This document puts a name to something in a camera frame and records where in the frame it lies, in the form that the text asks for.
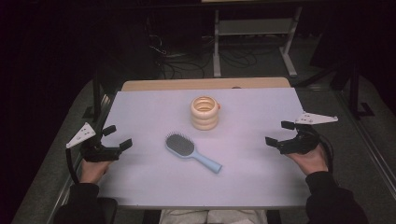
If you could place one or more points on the person's left hand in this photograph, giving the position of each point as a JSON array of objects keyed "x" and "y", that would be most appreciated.
[{"x": 93, "y": 171}]

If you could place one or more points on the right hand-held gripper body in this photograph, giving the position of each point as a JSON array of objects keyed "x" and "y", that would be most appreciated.
[{"x": 300, "y": 141}]

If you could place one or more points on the dark metal stand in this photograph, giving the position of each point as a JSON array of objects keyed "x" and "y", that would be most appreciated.
[
  {"x": 97, "y": 93},
  {"x": 354, "y": 93}
]

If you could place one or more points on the wooden table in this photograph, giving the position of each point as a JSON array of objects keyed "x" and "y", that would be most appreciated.
[{"x": 174, "y": 84}]

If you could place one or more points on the white metal stand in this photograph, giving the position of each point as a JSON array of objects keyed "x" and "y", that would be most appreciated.
[{"x": 255, "y": 26}]

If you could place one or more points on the person's legs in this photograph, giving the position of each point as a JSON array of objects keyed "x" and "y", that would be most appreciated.
[{"x": 214, "y": 217}]

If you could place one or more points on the light blue hairbrush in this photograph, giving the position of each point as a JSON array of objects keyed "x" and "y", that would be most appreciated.
[{"x": 183, "y": 146}]

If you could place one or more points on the white table mat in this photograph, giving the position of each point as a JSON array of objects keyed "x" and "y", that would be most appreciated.
[{"x": 249, "y": 161}]

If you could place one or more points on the person's right hand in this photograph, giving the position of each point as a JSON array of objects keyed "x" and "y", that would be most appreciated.
[{"x": 311, "y": 161}]

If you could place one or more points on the cream ribbed cup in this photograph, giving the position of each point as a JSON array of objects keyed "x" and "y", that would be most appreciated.
[{"x": 204, "y": 119}]

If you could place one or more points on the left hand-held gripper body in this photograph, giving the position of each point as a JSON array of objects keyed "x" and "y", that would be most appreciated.
[{"x": 99, "y": 153}]

